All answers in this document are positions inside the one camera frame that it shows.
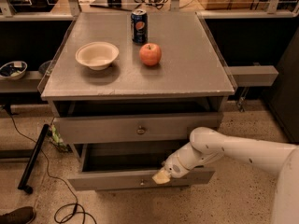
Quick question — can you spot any grey side shelf right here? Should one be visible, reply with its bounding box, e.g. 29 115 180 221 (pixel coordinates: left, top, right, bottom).
227 65 278 87

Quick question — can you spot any grey drawer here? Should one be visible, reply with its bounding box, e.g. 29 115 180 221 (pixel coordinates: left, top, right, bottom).
54 112 223 144
67 140 215 191

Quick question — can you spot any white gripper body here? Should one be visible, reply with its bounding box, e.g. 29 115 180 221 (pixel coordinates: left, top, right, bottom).
164 148 191 178

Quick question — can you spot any grey drawer cabinet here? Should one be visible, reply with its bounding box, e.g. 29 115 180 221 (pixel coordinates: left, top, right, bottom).
36 10 239 192

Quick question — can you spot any dark bowl on shelf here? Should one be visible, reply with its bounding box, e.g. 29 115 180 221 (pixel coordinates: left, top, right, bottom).
38 60 52 76

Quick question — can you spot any black floor cable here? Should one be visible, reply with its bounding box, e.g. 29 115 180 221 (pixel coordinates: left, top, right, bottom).
2 104 98 224

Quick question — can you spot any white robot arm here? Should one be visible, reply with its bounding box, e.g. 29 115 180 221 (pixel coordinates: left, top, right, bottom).
152 127 299 224

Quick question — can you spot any grey side shelf left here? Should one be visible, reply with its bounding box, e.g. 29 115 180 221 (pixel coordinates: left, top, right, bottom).
0 71 43 93

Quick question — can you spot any white paper bowl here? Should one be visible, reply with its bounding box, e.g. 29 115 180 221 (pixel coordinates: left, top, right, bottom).
75 42 119 70

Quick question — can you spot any grey top drawer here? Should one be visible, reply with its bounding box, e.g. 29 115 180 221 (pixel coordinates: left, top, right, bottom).
54 112 223 144

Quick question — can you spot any black pole on floor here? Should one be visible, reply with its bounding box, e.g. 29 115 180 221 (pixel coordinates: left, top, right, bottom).
18 124 50 194

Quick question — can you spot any brown shoe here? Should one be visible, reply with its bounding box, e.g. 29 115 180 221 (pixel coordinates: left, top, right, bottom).
0 206 36 224

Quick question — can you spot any red apple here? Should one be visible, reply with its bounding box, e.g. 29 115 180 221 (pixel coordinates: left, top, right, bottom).
139 43 162 66

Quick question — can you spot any blue pepsi can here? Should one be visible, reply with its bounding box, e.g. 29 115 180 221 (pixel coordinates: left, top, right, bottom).
131 9 148 44

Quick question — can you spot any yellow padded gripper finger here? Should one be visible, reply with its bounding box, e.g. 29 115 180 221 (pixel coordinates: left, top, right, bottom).
152 168 171 185

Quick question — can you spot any green snack bag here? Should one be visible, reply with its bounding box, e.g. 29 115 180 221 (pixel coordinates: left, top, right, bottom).
50 125 69 152

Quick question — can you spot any grey side shelf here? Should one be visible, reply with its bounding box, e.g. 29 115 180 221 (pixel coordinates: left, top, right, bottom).
227 65 278 87
0 71 43 93

